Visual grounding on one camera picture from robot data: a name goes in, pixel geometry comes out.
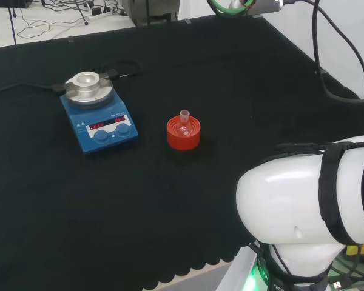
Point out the black bench cloth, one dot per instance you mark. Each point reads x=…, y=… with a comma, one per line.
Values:
x=139, y=212

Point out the grey metal cabinet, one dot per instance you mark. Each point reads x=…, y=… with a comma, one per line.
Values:
x=151, y=12

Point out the silver usb plug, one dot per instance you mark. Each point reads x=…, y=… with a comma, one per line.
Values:
x=338, y=284

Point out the clear cloth clip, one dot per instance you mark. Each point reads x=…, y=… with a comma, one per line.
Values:
x=187, y=21
x=70, y=39

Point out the yellow stop button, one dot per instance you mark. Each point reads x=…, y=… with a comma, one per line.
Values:
x=362, y=250

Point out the clear glass round-bottom flask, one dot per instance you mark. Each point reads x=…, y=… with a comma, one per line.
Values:
x=183, y=129

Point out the black box on floor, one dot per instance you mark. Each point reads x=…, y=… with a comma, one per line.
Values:
x=12, y=3

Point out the blue-base heater with steel plate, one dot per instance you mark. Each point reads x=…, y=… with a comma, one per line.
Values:
x=109, y=139

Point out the white power strip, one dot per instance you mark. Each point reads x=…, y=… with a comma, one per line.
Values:
x=101, y=15

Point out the blue thin pole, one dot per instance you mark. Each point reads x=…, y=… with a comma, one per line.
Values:
x=12, y=27

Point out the black tripod leg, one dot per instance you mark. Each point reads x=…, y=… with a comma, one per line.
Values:
x=82, y=15

